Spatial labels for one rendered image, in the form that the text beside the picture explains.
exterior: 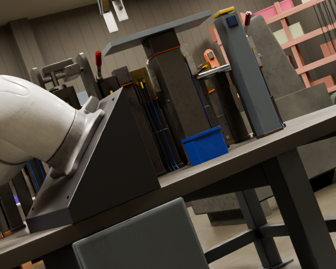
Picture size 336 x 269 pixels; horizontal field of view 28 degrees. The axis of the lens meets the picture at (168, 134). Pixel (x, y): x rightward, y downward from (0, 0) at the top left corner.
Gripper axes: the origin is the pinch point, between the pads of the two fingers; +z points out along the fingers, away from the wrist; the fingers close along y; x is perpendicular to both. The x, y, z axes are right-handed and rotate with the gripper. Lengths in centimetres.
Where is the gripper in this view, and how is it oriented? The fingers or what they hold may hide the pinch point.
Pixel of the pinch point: (118, 23)
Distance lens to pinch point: 226.4
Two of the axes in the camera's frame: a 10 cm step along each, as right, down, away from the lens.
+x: -8.8, 3.3, -3.4
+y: -3.1, 1.3, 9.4
